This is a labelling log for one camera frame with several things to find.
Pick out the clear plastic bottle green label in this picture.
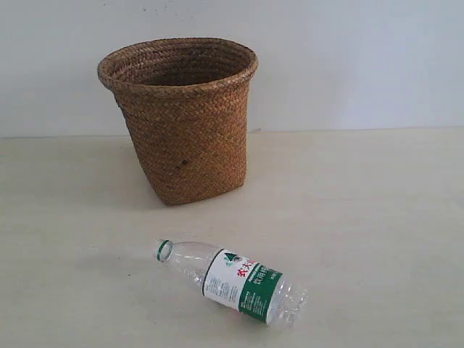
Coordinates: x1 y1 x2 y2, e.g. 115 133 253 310
152 239 308 328

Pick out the brown woven wicker basket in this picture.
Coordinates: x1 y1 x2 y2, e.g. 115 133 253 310
97 38 258 205

